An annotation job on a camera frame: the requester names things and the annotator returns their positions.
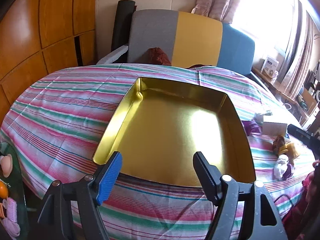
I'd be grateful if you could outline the yellow knit sock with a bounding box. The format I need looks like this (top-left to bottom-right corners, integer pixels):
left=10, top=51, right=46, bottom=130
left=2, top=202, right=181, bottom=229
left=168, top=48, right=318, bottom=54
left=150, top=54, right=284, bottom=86
left=272, top=135, right=300, bottom=161

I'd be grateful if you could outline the cream medicine box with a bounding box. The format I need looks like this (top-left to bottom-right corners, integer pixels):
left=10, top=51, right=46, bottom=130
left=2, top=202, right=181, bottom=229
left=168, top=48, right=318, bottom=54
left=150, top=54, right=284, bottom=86
left=262, top=122, right=287, bottom=136

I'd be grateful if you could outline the white plastic bag bundle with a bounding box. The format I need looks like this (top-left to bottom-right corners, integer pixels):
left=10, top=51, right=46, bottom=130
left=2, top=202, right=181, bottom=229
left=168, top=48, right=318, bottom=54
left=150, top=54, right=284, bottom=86
left=273, top=154, right=289, bottom=179

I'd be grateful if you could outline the purple foil packet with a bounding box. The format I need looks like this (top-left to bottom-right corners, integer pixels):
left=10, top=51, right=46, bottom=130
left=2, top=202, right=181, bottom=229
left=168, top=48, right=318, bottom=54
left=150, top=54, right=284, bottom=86
left=283, top=163, right=294, bottom=180
left=242, top=120, right=262, bottom=136

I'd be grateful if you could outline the gold tin box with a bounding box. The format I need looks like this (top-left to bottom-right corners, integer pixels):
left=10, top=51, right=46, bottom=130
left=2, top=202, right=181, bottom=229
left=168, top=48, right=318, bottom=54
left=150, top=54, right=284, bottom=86
left=93, top=77, right=255, bottom=187

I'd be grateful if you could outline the small green white box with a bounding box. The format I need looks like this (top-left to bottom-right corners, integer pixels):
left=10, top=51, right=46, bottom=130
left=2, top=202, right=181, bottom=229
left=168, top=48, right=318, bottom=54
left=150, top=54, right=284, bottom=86
left=254, top=110, right=272, bottom=126

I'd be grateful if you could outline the wooden side shelf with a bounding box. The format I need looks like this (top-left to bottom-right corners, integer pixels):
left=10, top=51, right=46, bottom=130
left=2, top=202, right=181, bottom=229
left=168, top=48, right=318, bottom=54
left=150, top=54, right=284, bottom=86
left=252, top=67, right=319, bottom=129

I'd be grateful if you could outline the striped bed sheet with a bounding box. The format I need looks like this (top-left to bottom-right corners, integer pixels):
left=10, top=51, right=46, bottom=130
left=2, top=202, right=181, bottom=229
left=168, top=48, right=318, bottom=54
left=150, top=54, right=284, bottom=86
left=0, top=63, right=316, bottom=240

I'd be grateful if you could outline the white box on shelf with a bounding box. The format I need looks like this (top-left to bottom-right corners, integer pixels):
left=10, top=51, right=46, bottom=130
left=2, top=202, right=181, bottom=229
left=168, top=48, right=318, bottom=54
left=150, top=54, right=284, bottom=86
left=260, top=57, right=279, bottom=77

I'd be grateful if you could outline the green glass side table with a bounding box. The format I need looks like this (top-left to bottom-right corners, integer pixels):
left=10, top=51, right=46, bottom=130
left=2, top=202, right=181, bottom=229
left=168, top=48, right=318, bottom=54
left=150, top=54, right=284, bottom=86
left=1, top=142, right=29, bottom=239

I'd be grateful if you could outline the pink hair roller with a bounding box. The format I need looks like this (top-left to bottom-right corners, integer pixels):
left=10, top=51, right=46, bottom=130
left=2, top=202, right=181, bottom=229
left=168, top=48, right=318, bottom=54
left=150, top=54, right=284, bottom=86
left=6, top=197, right=18, bottom=223

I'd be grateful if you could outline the pink heart object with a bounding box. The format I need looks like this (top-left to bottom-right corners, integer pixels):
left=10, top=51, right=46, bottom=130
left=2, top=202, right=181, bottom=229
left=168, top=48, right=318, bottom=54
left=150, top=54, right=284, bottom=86
left=0, top=154, right=13, bottom=178

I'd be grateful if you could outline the orange fruit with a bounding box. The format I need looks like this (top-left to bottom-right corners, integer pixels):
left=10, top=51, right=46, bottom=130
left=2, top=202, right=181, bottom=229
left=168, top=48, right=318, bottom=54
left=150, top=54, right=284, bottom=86
left=0, top=181, right=9, bottom=199

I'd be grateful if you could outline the grey yellow blue headboard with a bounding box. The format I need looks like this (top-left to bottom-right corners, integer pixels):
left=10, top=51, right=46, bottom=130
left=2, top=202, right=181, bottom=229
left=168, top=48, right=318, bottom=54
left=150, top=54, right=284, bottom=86
left=127, top=9, right=255, bottom=76

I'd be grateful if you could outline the wooden wardrobe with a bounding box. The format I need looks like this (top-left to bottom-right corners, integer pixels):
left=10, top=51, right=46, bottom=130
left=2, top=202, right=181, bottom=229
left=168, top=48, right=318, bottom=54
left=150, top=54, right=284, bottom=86
left=1, top=0, right=97, bottom=118

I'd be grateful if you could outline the black rolled mat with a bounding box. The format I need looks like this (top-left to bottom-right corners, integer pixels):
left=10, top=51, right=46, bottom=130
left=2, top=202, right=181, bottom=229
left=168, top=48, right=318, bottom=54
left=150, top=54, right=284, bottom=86
left=111, top=0, right=136, bottom=51

